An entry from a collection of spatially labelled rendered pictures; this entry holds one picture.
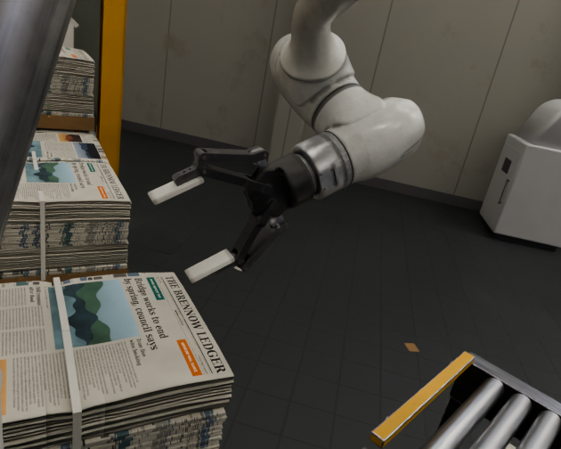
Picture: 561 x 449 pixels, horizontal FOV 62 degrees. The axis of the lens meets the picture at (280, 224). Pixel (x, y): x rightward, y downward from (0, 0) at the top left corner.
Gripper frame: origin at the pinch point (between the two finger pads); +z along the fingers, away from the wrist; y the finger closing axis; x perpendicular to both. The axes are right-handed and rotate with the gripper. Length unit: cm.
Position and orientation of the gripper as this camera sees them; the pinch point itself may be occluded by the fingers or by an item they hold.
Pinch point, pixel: (178, 236)
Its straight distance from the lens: 65.8
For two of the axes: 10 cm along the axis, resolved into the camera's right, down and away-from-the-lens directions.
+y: 2.4, 8.0, 5.6
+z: -8.5, 4.4, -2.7
